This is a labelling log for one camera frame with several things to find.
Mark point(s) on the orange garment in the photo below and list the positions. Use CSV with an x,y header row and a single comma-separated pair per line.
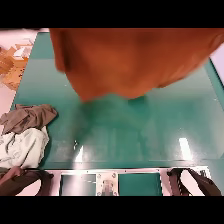
x,y
133,60

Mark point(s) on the pale mint garment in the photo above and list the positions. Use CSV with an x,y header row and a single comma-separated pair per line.
x,y
23,148

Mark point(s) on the silver frame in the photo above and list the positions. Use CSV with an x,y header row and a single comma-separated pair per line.
x,y
106,181

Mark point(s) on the grey-brown garment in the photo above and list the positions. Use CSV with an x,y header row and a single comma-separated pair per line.
x,y
28,117

